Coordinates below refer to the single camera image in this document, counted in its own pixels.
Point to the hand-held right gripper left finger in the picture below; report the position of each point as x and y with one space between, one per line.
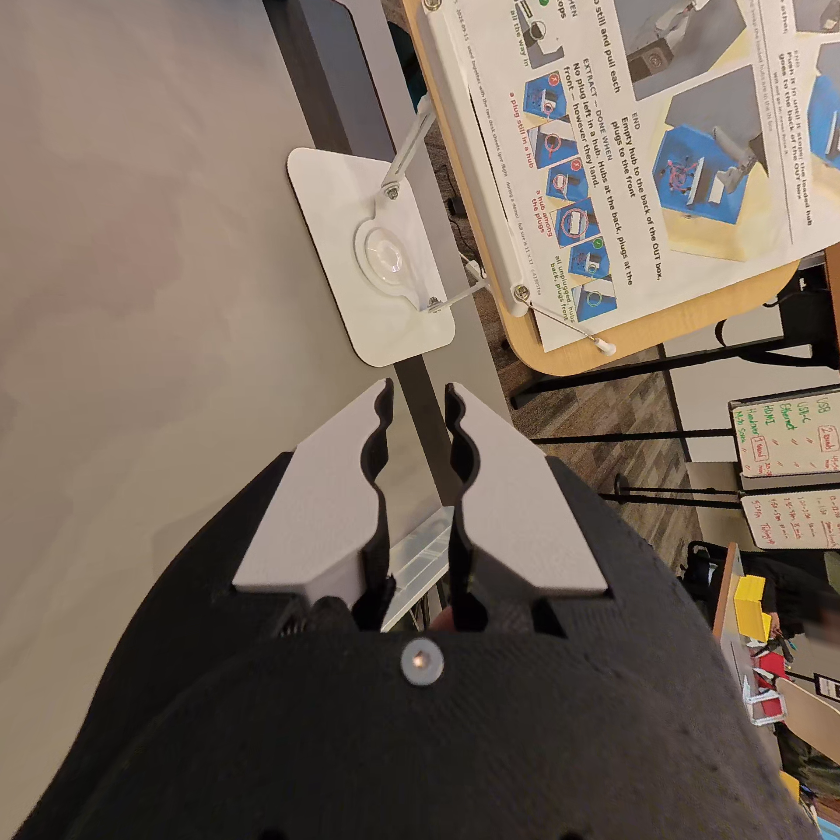
308 512

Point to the red parts bin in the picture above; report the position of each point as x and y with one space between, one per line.
771 677

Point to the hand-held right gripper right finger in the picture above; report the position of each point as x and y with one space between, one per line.
525 518

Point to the white note board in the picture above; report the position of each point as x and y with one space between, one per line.
787 433

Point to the tan board on stand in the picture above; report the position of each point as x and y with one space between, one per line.
807 715

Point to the yellow parts bin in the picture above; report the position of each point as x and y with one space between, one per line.
751 604

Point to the printed instruction sheet pad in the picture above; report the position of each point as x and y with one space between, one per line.
656 164

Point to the clear acrylic box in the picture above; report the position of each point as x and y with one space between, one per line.
413 564

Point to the black stanchion post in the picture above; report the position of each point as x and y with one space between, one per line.
669 499

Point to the white calendar board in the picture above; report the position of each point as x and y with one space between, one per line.
787 518

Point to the white book stand wooden board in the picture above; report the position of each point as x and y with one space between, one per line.
328 197

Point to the white power strip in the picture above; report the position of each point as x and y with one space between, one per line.
474 268

